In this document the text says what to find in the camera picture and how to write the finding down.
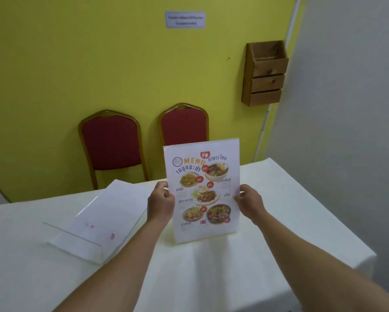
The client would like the person's right hand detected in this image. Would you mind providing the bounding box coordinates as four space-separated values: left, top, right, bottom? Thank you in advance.
233 184 268 226

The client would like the person's left hand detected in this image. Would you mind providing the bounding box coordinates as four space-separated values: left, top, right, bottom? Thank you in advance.
147 181 176 229

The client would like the clear acrylic menu stand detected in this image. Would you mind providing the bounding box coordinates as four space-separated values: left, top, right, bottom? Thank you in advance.
163 138 241 245
42 179 159 265

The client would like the person's right forearm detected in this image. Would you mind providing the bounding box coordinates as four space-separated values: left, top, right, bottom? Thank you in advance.
250 211 389 312

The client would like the person's left forearm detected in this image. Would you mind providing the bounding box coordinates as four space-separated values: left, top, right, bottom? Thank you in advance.
54 219 168 312

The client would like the white tablecloth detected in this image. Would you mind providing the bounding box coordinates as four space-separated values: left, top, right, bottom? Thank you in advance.
0 158 377 312

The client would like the red chair with gold frame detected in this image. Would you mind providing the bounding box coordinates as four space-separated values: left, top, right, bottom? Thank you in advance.
78 109 149 191
158 103 210 147

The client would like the wooden wall box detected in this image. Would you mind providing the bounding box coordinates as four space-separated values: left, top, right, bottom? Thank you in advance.
241 40 289 107

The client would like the white wall sign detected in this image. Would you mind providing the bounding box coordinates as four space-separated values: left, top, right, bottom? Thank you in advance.
165 10 206 29

